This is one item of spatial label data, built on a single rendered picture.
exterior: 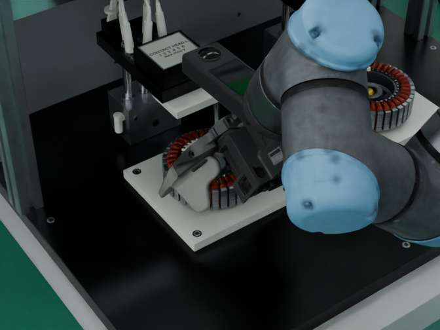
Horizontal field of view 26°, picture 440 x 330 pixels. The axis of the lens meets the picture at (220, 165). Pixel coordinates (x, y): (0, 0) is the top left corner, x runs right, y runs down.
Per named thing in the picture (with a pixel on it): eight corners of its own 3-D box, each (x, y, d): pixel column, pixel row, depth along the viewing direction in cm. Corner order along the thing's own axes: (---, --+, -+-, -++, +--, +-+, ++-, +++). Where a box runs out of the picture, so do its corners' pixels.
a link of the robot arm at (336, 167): (423, 231, 79) (411, 112, 83) (342, 195, 71) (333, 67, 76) (346, 253, 84) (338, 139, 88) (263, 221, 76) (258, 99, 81)
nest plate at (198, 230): (301, 198, 110) (302, 190, 110) (194, 252, 104) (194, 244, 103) (226, 131, 120) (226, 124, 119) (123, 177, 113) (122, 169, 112)
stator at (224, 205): (279, 187, 110) (280, 163, 107) (198, 226, 105) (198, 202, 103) (222, 137, 117) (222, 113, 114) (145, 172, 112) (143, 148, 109)
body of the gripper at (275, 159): (238, 207, 99) (277, 162, 88) (197, 138, 101) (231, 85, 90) (295, 179, 102) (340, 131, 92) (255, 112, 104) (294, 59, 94)
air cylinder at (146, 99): (181, 124, 121) (180, 89, 117) (131, 146, 117) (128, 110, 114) (160, 105, 124) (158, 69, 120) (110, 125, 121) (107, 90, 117)
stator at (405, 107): (429, 118, 120) (433, 94, 117) (354, 144, 116) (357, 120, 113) (378, 72, 127) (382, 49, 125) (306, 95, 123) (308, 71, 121)
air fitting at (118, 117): (126, 133, 117) (124, 114, 115) (118, 137, 117) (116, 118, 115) (121, 129, 118) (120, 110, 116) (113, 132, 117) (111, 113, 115)
